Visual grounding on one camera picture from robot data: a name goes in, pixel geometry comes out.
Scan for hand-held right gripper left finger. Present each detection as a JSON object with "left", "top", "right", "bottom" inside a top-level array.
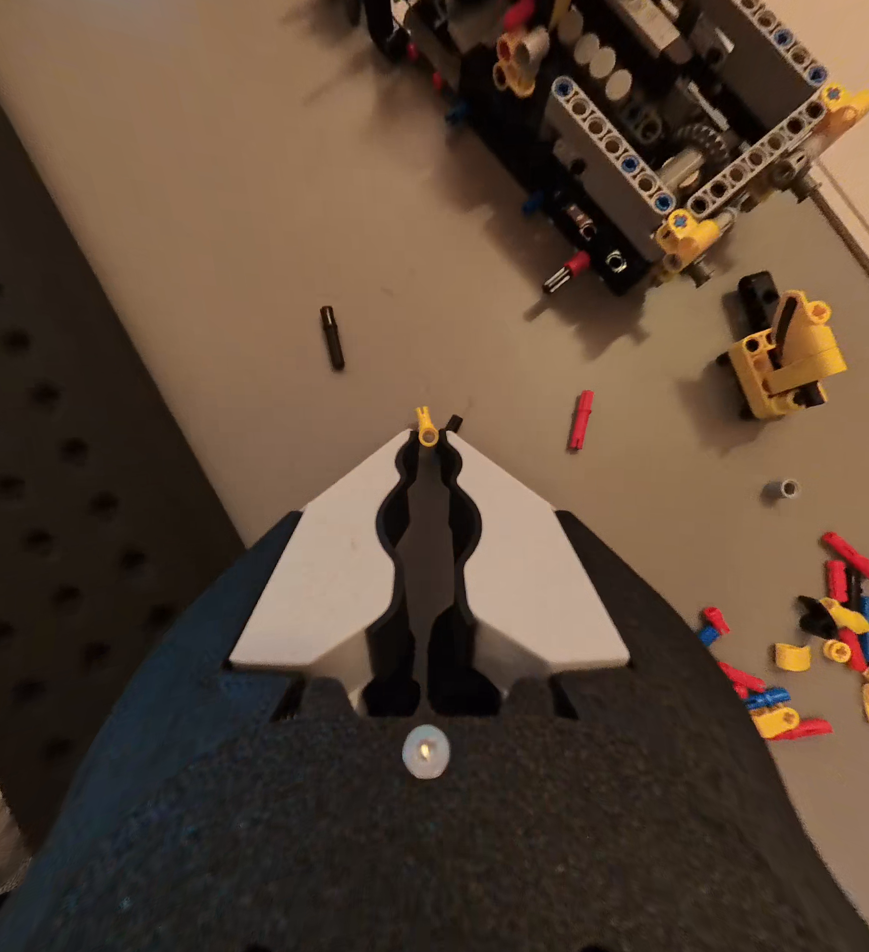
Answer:
[{"left": 228, "top": 430, "right": 416, "bottom": 706}]

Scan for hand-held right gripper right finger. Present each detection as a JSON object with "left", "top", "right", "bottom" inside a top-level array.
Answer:
[{"left": 442, "top": 431, "right": 632, "bottom": 693}]

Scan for red toy pin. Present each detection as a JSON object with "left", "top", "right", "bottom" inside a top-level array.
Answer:
[{"left": 567, "top": 390, "right": 596, "bottom": 453}]

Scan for yellow toy brick assembly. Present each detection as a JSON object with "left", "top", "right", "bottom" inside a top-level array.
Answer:
[{"left": 717, "top": 271, "right": 849, "bottom": 422}]

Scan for long black toy pin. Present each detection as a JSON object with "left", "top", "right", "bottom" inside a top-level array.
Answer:
[{"left": 320, "top": 305, "right": 347, "bottom": 372}]

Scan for dark perforated pad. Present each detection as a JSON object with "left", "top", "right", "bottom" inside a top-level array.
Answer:
[{"left": 0, "top": 30, "right": 249, "bottom": 856}]

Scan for scattered small toy pins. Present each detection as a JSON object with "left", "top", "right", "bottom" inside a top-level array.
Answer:
[{"left": 698, "top": 530, "right": 869, "bottom": 742}]

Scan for yellow toy car model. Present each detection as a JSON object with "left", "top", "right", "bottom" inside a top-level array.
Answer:
[{"left": 360, "top": 0, "right": 869, "bottom": 298}]

